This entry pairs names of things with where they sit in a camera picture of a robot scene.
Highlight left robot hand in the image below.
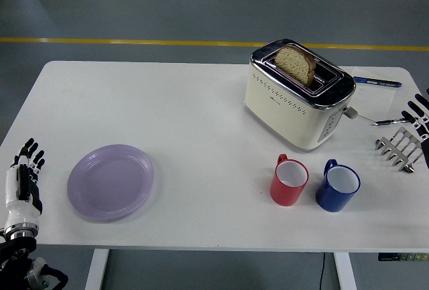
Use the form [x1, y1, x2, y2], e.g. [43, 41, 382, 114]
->
[5, 138, 46, 226]

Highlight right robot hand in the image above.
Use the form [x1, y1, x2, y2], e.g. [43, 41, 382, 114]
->
[401, 88, 429, 170]

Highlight purple plastic plate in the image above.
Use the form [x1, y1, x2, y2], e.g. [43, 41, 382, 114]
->
[66, 144, 155, 222]

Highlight brown bread slice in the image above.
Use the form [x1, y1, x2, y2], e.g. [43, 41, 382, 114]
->
[274, 45, 317, 87]

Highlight black ballpoint pen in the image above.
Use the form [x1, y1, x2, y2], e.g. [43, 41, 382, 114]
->
[370, 118, 412, 127]

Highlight metal toast rack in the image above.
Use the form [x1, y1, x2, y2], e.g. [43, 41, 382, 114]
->
[374, 127, 424, 174]

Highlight blue marker pen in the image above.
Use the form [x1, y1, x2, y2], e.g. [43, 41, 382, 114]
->
[353, 76, 402, 88]

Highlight white table leg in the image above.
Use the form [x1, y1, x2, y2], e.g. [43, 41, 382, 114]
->
[333, 252, 358, 290]
[84, 248, 111, 290]

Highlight blue enamel mug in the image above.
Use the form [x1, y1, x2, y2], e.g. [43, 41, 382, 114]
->
[315, 159, 362, 213]

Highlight cream and chrome toaster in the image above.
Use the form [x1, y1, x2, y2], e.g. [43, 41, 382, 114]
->
[243, 38, 360, 153]

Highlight black table control panel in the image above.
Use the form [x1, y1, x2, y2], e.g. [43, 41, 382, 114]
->
[378, 252, 429, 263]

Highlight red enamel mug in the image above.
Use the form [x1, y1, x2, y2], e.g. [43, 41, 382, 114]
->
[269, 153, 310, 208]

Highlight yellow floor tape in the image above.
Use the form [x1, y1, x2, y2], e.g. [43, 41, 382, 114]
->
[0, 37, 429, 52]

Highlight thin black table cable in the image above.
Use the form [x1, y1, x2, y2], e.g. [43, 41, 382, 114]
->
[318, 252, 326, 290]

